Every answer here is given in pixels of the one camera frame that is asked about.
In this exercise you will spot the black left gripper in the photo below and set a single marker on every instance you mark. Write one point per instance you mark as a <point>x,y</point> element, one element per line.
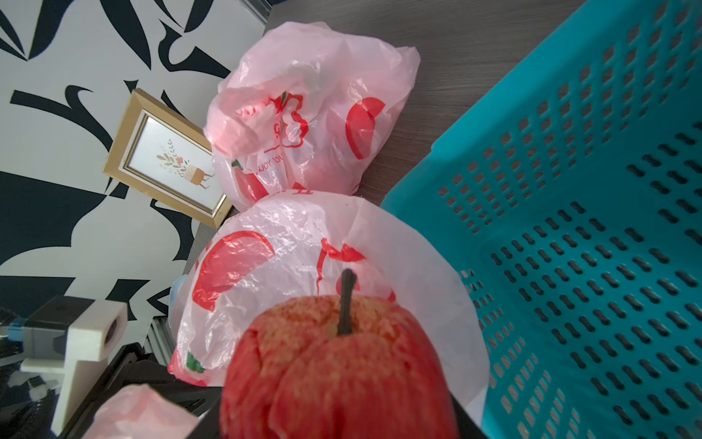
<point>136,397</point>

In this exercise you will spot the smooth red apple with stem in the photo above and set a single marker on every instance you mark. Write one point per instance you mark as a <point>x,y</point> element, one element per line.
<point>344,366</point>

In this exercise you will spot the pink plastic bag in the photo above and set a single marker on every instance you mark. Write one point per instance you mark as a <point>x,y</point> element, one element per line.
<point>308,108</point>
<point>297,243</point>

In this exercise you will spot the teal perforated plastic basket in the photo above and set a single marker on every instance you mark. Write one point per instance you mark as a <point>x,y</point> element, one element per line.
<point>569,200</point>

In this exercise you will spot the pink plastic bag rear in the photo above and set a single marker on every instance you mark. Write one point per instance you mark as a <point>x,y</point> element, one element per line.
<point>308,108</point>

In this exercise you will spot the light blue round clock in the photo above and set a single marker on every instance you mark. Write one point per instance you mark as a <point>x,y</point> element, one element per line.
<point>176,304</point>

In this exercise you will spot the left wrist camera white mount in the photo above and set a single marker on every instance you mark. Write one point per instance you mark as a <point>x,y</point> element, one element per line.
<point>67,342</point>

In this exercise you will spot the pink plastic bag front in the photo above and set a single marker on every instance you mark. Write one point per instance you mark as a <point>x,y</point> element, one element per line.
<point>297,243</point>

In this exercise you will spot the gold framed picture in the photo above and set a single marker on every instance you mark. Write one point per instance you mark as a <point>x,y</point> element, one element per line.
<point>164,156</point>

